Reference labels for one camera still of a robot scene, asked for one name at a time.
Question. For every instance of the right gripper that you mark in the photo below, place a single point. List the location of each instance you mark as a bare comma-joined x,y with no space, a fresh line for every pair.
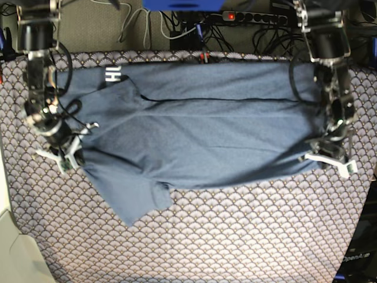
59,137

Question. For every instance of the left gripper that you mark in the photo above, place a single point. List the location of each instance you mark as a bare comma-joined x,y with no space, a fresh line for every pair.
329,146

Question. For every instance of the blue T-shirt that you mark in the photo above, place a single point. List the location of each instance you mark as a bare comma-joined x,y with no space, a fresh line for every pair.
174,125

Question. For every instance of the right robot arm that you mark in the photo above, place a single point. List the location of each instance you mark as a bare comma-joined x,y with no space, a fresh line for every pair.
38,26

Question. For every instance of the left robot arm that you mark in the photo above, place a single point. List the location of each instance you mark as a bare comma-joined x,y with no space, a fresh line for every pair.
323,28

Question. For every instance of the fan-patterned tablecloth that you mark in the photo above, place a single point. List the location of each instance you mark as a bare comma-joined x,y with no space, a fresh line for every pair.
296,229

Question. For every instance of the black OpenArm case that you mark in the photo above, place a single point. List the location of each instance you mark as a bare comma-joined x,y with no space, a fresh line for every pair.
360,244

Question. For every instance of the red black table clamp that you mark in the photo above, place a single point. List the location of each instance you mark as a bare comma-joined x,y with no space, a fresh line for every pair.
205,57

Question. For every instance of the black box with blue clamp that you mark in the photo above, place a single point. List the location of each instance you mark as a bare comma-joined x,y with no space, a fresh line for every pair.
190,42

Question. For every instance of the black power strip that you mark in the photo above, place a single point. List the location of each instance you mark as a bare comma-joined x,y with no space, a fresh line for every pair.
254,18

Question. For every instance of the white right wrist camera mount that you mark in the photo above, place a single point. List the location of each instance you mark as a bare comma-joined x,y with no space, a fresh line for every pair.
66,161

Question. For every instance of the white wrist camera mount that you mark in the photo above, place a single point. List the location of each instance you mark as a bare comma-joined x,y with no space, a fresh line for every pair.
345,169
66,161

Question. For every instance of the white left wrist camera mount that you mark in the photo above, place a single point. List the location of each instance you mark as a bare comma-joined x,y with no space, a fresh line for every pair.
345,169

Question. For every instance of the blue handled clamp left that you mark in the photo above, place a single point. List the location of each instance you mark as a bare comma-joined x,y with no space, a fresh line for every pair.
7,52

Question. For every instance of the blue mount plate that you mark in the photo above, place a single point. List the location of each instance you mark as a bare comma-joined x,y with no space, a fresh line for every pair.
183,5

